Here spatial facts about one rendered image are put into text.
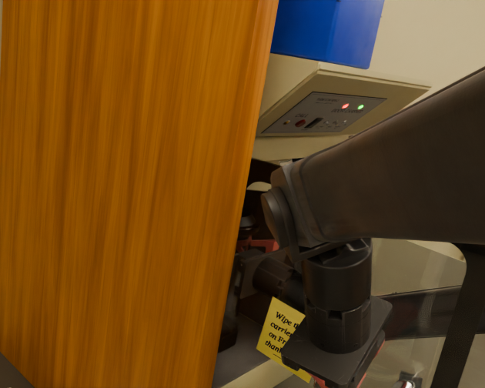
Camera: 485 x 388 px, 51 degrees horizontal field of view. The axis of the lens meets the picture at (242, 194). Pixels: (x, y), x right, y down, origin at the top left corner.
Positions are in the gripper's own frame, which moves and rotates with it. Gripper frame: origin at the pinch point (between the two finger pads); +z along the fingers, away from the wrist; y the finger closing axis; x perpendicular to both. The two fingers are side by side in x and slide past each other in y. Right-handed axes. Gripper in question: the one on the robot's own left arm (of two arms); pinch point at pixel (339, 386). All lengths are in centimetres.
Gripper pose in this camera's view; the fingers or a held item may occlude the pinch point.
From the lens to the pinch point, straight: 56.2
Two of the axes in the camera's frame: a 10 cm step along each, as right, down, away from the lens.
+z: 1.3, 8.0, 5.8
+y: -5.8, 5.4, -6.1
